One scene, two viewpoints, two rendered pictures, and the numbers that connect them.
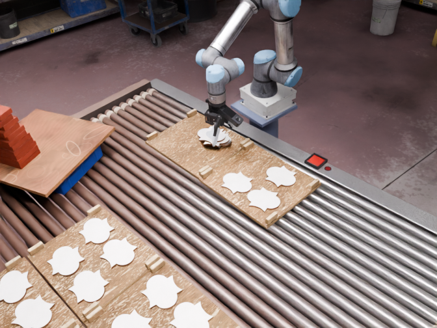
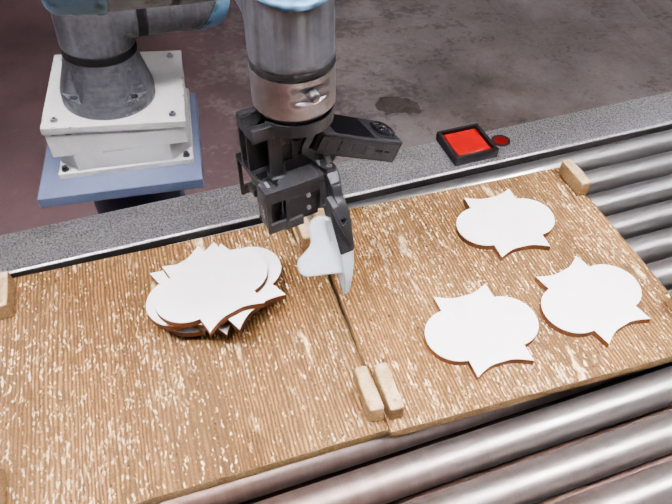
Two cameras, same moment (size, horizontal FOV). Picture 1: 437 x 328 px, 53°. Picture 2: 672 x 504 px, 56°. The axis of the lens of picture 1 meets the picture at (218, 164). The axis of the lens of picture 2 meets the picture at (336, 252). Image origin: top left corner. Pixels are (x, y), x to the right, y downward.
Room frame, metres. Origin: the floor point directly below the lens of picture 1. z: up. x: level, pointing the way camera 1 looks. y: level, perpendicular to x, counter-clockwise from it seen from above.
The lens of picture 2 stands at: (1.40, 0.42, 1.57)
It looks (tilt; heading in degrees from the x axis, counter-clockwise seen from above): 47 degrees down; 293
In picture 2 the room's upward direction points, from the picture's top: straight up
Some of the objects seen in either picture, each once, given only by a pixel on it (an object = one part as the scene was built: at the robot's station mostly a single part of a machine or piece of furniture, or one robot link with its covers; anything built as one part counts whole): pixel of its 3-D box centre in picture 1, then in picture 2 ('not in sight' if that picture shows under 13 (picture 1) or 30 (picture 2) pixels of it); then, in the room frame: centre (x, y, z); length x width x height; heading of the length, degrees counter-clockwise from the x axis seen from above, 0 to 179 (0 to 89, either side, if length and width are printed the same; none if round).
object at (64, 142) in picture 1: (40, 148); not in sight; (1.68, 0.82, 1.03); 0.50 x 0.50 x 0.02; 62
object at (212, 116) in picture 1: (216, 111); (290, 158); (1.63, -0.01, 1.18); 0.09 x 0.08 x 0.12; 52
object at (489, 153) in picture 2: (315, 161); (466, 144); (1.53, -0.45, 0.92); 0.08 x 0.08 x 0.02; 42
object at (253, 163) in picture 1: (259, 181); (492, 278); (1.42, -0.17, 0.93); 0.41 x 0.35 x 0.02; 39
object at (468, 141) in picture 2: (315, 161); (466, 144); (1.53, -0.45, 0.92); 0.06 x 0.06 x 0.01; 42
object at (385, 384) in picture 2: (207, 172); (388, 391); (1.49, 0.06, 0.95); 0.06 x 0.02 x 0.03; 129
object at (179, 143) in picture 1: (198, 142); (177, 351); (1.74, 0.09, 0.93); 0.41 x 0.35 x 0.02; 41
